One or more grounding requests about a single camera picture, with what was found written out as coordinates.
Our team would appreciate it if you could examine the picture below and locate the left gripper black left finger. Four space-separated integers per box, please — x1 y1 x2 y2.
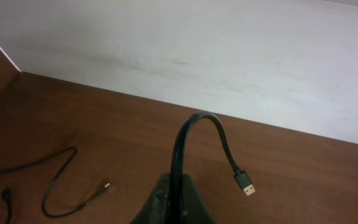
130 173 170 224

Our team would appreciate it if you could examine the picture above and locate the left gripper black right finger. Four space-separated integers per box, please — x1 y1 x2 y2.
182 174 217 224

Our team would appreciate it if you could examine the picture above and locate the black usb cable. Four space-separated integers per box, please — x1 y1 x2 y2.
169 111 257 224
0 146 112 224

